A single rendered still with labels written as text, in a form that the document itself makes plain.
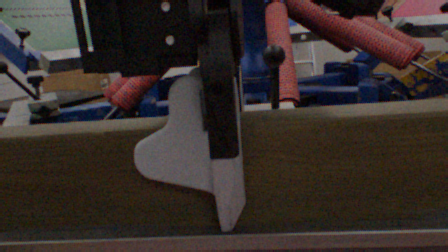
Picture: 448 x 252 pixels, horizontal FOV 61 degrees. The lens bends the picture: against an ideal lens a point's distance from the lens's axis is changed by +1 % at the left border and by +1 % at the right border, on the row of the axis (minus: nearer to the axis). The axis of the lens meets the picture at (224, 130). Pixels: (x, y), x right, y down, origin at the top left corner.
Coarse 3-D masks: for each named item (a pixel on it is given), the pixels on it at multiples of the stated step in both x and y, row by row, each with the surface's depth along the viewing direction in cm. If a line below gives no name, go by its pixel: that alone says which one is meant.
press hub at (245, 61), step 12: (252, 0) 99; (264, 0) 101; (252, 12) 100; (264, 12) 102; (252, 24) 100; (264, 24) 102; (252, 36) 101; (264, 36) 103; (252, 48) 101; (264, 48) 102; (252, 60) 100; (252, 72) 100; (264, 72) 100; (252, 84) 99; (264, 84) 99; (300, 84) 108; (312, 84) 111; (300, 96) 95; (312, 96) 95
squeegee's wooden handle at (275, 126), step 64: (0, 128) 25; (64, 128) 23; (128, 128) 23; (256, 128) 22; (320, 128) 21; (384, 128) 21; (0, 192) 24; (64, 192) 24; (128, 192) 23; (192, 192) 23; (256, 192) 23; (320, 192) 22; (384, 192) 22
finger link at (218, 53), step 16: (224, 0) 19; (208, 16) 17; (224, 16) 17; (224, 32) 17; (208, 48) 17; (224, 48) 17; (208, 64) 17; (224, 64) 17; (208, 80) 17; (224, 80) 17; (208, 96) 18; (224, 96) 18; (208, 112) 19; (224, 112) 18; (208, 128) 19; (224, 128) 18; (224, 144) 19
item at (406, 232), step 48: (0, 240) 24; (48, 240) 23; (96, 240) 23; (144, 240) 23; (192, 240) 22; (240, 240) 22; (288, 240) 22; (336, 240) 22; (384, 240) 21; (432, 240) 21
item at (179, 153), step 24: (168, 96) 20; (192, 96) 20; (168, 120) 20; (192, 120) 20; (144, 144) 21; (168, 144) 20; (192, 144) 20; (240, 144) 21; (144, 168) 21; (168, 168) 21; (192, 168) 21; (216, 168) 20; (240, 168) 20; (216, 192) 20; (240, 192) 21
